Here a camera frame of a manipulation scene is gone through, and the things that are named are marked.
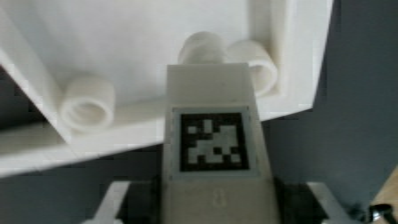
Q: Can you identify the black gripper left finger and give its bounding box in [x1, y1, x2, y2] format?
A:
[81, 180, 159, 224]

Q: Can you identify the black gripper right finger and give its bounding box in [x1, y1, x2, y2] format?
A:
[273, 179, 355, 224]

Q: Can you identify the white table leg with tag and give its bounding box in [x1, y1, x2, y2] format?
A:
[156, 31, 284, 224]

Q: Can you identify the white square tabletop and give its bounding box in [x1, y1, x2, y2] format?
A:
[0, 0, 333, 178]

